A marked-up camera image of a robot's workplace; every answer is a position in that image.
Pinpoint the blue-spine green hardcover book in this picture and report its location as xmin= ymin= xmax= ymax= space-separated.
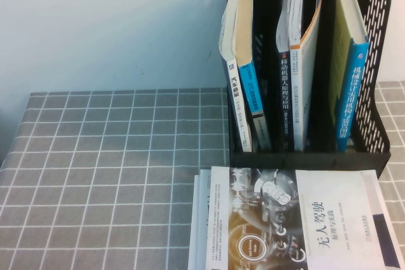
xmin=331 ymin=0 xmax=370 ymax=152

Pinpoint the black plastic book stand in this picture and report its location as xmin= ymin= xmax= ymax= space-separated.
xmin=227 ymin=0 xmax=392 ymax=178

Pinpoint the grey grid tablecloth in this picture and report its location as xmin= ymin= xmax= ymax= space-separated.
xmin=0 ymin=80 xmax=405 ymax=270

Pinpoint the white autonomous driving book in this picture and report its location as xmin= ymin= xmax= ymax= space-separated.
xmin=205 ymin=165 xmax=403 ymax=270

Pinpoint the white-spine paperback book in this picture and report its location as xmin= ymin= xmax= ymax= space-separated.
xmin=218 ymin=0 xmax=253 ymax=152

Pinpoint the dark navy robotics book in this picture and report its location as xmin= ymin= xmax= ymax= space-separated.
xmin=275 ymin=0 xmax=294 ymax=151

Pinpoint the white orange ROS2 book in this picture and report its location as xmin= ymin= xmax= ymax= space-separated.
xmin=288 ymin=0 xmax=326 ymax=152

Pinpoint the blue-spine paperback book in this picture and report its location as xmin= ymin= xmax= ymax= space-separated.
xmin=235 ymin=0 xmax=273 ymax=152

